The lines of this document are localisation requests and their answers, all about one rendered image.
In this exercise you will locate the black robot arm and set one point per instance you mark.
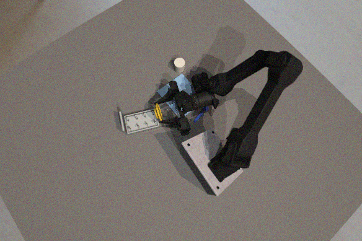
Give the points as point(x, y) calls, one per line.
point(283, 70)

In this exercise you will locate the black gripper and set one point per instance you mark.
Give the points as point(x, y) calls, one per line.
point(182, 121)

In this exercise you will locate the cream cylinder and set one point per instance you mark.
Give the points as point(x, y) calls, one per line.
point(179, 65)

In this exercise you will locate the yellow plate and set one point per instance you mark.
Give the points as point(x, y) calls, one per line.
point(158, 112)

